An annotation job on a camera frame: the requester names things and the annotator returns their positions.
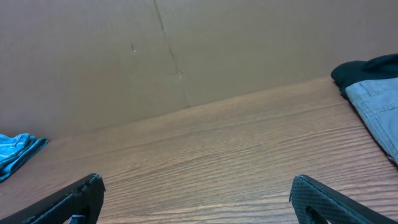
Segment black garment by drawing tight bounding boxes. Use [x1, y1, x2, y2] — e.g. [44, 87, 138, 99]
[331, 54, 397, 100]

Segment cardboard back wall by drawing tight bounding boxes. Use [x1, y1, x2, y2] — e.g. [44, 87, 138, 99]
[1, 0, 397, 138]

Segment grey shorts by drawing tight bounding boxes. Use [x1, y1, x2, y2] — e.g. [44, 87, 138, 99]
[346, 78, 397, 164]

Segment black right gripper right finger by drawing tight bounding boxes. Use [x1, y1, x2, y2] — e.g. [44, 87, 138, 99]
[289, 175, 397, 224]

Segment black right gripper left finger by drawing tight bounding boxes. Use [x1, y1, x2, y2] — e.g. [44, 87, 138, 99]
[1, 173, 106, 224]

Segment folded blue denim jeans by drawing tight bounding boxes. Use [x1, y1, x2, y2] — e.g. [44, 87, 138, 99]
[1, 133, 48, 182]

